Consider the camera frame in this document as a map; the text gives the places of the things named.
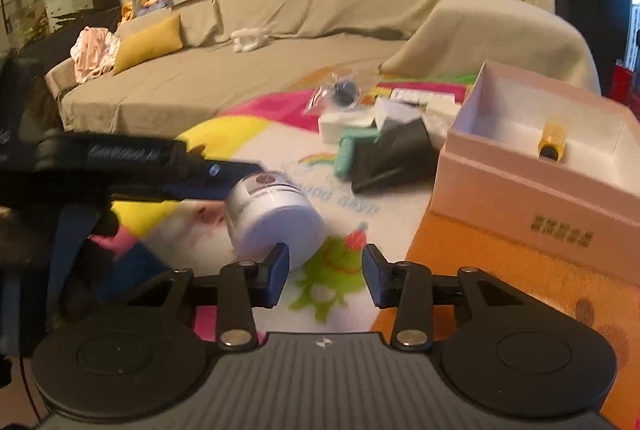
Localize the white round jar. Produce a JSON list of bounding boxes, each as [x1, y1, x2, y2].
[[224, 171, 326, 271]]

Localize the teal plastic handle tool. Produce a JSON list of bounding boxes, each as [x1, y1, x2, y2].
[[333, 127, 381, 181]]

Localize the black pouch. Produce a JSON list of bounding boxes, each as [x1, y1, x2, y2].
[[349, 119, 438, 195]]

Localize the pink clothes pile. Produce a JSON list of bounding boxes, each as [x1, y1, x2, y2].
[[70, 26, 120, 84]]

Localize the colourful cartoon play mat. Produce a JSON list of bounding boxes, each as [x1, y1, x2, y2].
[[100, 93, 639, 429]]

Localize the white small box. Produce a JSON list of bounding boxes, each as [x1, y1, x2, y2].
[[318, 107, 375, 144]]

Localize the yellow cushion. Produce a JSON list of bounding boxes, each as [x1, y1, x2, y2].
[[113, 15, 183, 74]]

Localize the pink cardboard box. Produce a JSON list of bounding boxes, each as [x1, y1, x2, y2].
[[431, 62, 640, 283]]

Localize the yellow small bottle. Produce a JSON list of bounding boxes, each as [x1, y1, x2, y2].
[[538, 122, 566, 162]]

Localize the clear bag with black item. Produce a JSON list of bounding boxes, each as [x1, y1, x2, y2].
[[303, 68, 378, 116]]

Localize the white plush toy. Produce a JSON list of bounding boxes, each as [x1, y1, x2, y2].
[[231, 28, 269, 54]]

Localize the beige covered sofa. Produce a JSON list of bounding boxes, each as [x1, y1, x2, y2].
[[44, 0, 600, 137]]

